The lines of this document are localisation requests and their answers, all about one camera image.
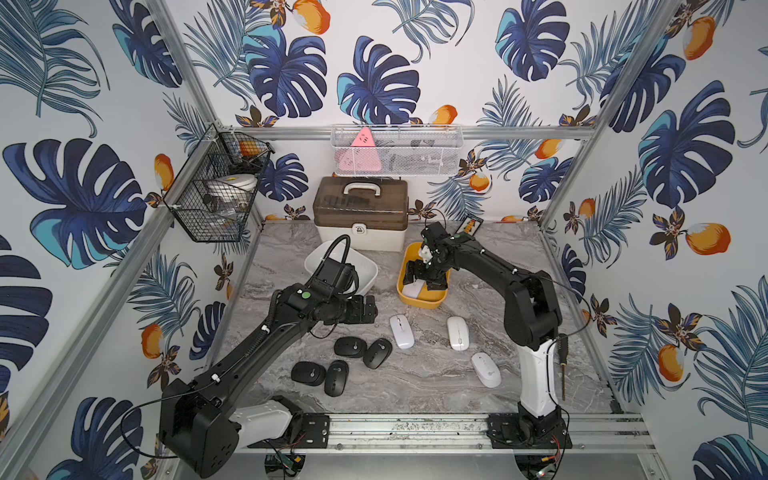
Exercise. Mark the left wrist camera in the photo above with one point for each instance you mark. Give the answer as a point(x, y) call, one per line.
point(335, 278)

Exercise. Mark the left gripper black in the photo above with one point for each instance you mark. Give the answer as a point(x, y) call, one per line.
point(365, 309)

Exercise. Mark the yellow storage tray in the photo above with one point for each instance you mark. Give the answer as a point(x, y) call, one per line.
point(412, 253)

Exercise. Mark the black wire basket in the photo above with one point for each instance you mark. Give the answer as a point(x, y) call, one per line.
point(219, 185)

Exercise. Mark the small black phone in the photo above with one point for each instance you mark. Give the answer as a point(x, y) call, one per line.
point(470, 225)

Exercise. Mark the black mouse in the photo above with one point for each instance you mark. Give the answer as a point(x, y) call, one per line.
point(336, 378)
point(308, 373)
point(377, 353)
point(350, 347)

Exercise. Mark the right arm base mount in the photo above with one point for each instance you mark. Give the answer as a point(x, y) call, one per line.
point(523, 431)

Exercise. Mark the white storage tray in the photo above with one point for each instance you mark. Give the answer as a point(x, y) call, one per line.
point(360, 271)

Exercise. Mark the aluminium front rail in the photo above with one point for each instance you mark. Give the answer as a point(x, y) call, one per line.
point(466, 433)

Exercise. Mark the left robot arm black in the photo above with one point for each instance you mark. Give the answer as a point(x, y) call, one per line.
point(196, 418)

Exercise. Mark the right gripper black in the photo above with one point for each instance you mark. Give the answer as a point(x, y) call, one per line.
point(416, 265)

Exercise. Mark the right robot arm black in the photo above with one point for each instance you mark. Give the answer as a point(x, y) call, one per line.
point(531, 315)

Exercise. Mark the white mouse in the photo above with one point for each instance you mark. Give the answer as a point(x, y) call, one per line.
point(486, 369)
point(418, 290)
point(402, 331)
point(458, 333)

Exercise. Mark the brown lid storage case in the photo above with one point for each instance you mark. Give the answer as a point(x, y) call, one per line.
point(372, 211)

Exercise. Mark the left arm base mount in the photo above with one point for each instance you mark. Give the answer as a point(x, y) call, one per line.
point(281, 423)

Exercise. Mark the pink triangle card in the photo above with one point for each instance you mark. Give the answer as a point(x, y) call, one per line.
point(361, 156)

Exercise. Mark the clear wall shelf basket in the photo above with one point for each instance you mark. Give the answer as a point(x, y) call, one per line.
point(415, 150)

